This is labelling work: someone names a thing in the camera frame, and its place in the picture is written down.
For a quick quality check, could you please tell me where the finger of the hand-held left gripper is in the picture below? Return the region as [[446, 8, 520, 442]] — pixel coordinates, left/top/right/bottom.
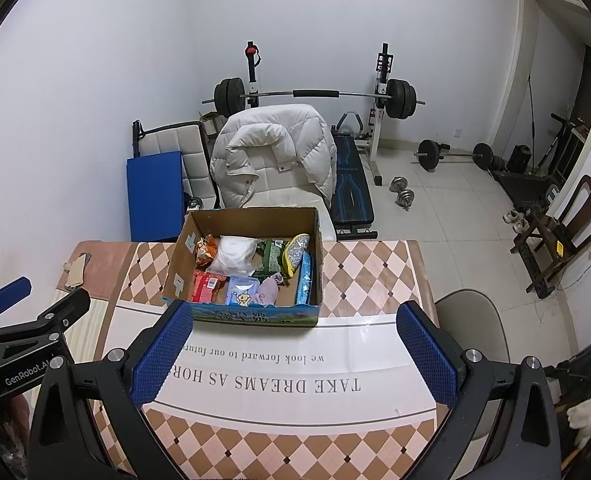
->
[[0, 287, 91, 356], [0, 276, 33, 333]]

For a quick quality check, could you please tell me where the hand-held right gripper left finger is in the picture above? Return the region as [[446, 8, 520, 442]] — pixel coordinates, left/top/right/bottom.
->
[[28, 301, 194, 480]]

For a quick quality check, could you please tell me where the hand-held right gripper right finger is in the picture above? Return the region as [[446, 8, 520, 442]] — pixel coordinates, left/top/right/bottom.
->
[[397, 301, 561, 480]]

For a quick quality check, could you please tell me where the red packet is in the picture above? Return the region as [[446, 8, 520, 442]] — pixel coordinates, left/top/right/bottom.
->
[[192, 270, 228, 303]]

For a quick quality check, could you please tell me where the blue tissue pack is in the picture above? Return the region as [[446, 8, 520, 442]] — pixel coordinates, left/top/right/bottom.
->
[[224, 276, 260, 307]]

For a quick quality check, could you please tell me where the orange snack packet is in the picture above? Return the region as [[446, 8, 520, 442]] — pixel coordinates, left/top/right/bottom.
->
[[196, 235, 219, 267]]

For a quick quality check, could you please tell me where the cardboard box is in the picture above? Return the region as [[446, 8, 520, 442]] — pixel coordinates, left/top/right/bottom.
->
[[162, 206, 323, 327]]

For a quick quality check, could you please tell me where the white soft bag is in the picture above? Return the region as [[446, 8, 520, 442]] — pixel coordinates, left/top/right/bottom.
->
[[210, 235, 258, 277]]

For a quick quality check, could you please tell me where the purple cloth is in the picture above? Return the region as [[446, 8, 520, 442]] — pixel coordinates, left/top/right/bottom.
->
[[258, 273, 285, 307]]

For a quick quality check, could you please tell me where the green snack packet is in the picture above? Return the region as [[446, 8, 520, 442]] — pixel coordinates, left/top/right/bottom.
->
[[253, 238, 287, 281]]

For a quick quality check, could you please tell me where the long blue packet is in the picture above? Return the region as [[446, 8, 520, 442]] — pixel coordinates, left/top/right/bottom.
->
[[294, 251, 313, 306]]

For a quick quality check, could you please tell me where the yellow banana packet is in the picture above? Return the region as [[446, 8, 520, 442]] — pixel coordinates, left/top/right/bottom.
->
[[282, 233, 312, 279]]

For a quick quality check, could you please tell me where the person's left forearm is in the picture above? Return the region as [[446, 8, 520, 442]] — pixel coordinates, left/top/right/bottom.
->
[[0, 395, 31, 480]]

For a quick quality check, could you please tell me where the small cardboard piece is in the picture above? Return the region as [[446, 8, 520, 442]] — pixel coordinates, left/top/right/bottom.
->
[[64, 252, 92, 291]]

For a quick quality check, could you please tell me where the grey chair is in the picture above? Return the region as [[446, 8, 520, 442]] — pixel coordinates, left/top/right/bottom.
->
[[434, 289, 519, 456]]

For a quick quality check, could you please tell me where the beige brown table mat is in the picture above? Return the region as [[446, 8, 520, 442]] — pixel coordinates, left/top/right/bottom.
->
[[30, 241, 137, 406]]

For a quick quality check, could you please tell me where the blue folded mat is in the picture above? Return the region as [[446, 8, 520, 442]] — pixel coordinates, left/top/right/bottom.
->
[[127, 151, 185, 242]]

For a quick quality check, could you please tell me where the pair of white shoes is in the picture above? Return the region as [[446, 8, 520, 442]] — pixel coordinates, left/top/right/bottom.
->
[[503, 209, 531, 233]]

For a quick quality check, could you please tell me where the black scooter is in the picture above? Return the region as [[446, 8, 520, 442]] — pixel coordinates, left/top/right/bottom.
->
[[545, 330, 591, 396]]

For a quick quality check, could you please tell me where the white goose plush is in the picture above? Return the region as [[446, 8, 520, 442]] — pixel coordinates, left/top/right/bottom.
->
[[568, 390, 591, 448]]

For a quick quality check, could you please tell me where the black weight bench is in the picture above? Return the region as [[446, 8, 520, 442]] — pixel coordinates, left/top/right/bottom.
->
[[329, 112, 379, 240]]

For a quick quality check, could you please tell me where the small barbell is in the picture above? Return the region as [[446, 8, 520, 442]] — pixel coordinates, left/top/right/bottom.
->
[[413, 139, 493, 173]]

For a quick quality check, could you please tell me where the white chair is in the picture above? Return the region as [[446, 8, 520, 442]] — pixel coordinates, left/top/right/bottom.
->
[[246, 162, 337, 242]]

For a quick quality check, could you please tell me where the dark wooden chair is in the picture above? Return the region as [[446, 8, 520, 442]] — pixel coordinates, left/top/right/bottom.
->
[[509, 175, 591, 301]]

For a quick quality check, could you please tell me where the black box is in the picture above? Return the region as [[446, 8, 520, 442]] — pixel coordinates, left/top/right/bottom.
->
[[506, 145, 532, 172]]

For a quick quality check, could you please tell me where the white puffer jacket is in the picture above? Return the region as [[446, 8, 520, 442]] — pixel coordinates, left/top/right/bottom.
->
[[210, 104, 337, 209]]

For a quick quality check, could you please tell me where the barbell with black plates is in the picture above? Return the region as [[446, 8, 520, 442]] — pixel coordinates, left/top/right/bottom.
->
[[202, 77, 426, 121]]

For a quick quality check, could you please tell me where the white barbell rack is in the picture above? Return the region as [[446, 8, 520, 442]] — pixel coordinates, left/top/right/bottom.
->
[[244, 41, 396, 186]]

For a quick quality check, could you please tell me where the padded chair with black frame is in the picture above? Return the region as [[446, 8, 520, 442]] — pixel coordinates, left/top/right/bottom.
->
[[132, 120, 221, 211]]

